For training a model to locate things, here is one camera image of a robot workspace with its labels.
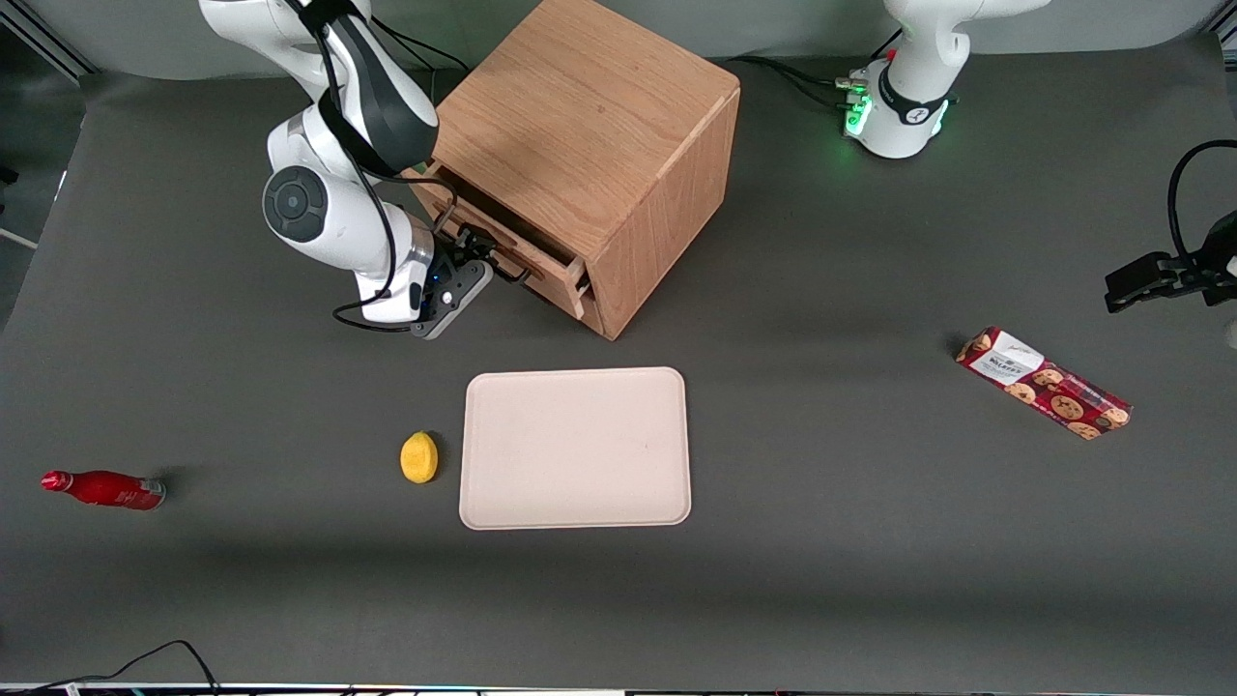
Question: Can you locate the shallow wooden drawer black handle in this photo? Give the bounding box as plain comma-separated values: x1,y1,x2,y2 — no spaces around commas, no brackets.
411,162,593,322

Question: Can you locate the oak wooden drawer cabinet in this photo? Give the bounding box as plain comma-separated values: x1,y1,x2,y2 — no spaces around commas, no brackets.
401,0,742,341

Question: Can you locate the yellow lemon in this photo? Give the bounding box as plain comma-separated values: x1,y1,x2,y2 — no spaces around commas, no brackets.
400,431,440,484

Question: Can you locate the beige rectangular plastic tray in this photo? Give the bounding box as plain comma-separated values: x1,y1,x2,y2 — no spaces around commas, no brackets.
458,366,693,532

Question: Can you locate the red bottle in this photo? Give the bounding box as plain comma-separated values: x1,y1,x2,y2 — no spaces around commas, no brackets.
41,470,167,511

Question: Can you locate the red cookie box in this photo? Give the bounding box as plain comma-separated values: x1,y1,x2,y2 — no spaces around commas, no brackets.
955,327,1133,442

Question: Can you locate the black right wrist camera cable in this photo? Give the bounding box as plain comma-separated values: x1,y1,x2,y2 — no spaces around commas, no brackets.
290,0,417,334

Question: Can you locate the black right arm base cable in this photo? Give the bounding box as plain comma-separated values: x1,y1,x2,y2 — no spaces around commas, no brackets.
372,17,472,76

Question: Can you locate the black arm base cable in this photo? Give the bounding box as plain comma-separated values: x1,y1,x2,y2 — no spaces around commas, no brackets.
372,17,472,76
737,54,868,113

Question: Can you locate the black left arm base cable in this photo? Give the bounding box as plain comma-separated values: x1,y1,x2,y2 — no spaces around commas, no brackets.
737,54,868,113

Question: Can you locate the aluminium frame profile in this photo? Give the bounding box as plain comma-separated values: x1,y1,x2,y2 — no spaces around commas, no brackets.
0,0,98,80

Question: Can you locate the black cable on table edge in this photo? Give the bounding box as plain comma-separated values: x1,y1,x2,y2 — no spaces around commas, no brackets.
27,639,220,693

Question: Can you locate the dark grey left wrist camera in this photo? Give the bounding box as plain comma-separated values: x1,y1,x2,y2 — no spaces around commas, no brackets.
1105,211,1237,314

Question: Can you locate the black looped wrist camera cable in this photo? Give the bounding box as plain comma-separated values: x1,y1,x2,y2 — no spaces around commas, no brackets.
1166,139,1237,264

